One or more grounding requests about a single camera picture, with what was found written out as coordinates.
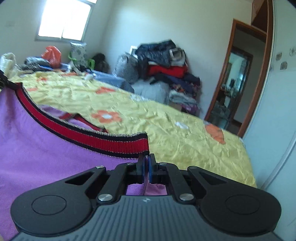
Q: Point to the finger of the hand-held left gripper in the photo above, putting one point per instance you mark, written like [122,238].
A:
[7,84]

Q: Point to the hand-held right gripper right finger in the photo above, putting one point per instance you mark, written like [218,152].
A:
[151,168]

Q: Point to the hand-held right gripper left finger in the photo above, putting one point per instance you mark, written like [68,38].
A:
[143,168]

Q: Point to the purple sweater with red collar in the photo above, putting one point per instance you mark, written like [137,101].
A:
[46,150]

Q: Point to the heap of dark clothes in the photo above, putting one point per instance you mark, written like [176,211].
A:
[34,63]

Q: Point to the pile of folded clothes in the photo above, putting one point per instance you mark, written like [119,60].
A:
[171,69]

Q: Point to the white quilted bag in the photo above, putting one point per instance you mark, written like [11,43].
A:
[8,63]

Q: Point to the yellow floral bedspread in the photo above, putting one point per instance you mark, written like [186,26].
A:
[173,129]

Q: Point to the orange plastic bag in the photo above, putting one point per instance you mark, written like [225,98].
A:
[52,55]

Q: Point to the grey bundle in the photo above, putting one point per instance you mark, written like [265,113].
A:
[152,91]

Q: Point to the floral pillow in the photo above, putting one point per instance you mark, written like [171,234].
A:
[78,52]

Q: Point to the green plastic item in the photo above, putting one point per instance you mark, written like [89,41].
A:
[91,63]

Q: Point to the window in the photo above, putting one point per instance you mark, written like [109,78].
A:
[64,18]

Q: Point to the blue blanket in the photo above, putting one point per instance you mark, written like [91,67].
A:
[113,81]

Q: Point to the dark fuzzy bag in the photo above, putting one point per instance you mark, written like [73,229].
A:
[101,62]

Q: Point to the checkered bag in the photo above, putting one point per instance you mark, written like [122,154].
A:
[126,68]

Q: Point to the white wardrobe with stickers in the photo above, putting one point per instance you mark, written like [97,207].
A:
[272,104]

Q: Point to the white picture frame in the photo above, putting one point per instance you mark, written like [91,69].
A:
[133,49]

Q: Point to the wooden door frame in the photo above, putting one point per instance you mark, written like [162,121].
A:
[247,92]

